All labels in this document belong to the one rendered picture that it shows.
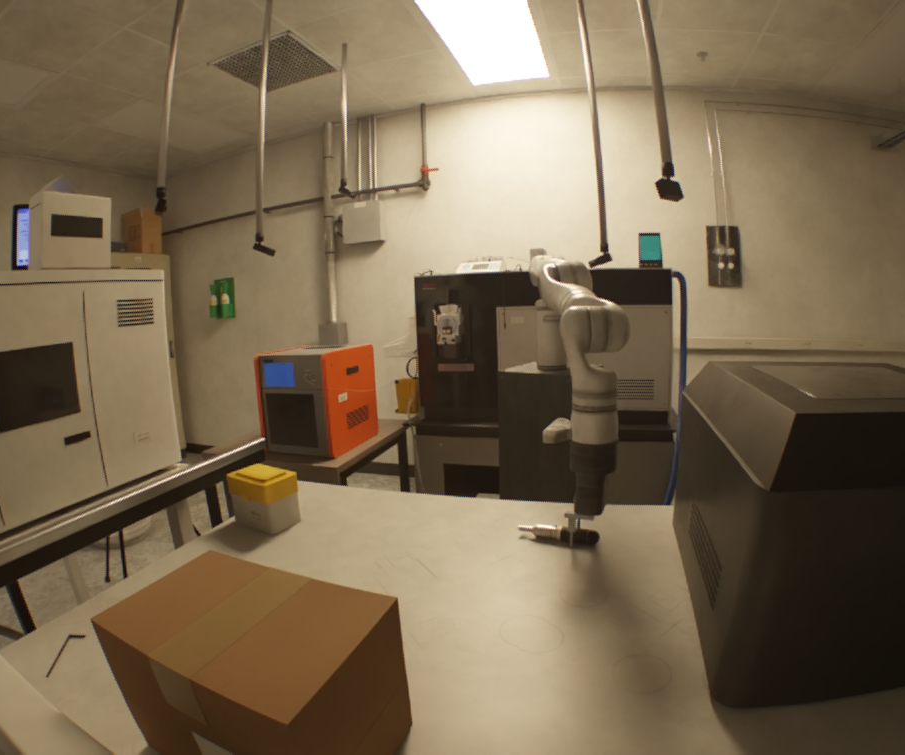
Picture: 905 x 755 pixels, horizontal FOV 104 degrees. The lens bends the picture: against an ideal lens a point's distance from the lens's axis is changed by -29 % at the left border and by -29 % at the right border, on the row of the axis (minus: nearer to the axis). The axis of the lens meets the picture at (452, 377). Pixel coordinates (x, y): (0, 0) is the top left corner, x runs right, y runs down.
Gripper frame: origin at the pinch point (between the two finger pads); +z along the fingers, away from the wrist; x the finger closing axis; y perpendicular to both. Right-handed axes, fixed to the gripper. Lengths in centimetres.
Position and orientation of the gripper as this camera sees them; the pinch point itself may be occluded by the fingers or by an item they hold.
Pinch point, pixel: (574, 539)
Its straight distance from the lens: 85.6
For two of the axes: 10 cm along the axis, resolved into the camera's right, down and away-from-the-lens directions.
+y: 9.0, 0.3, -4.4
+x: 4.4, -1.5, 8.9
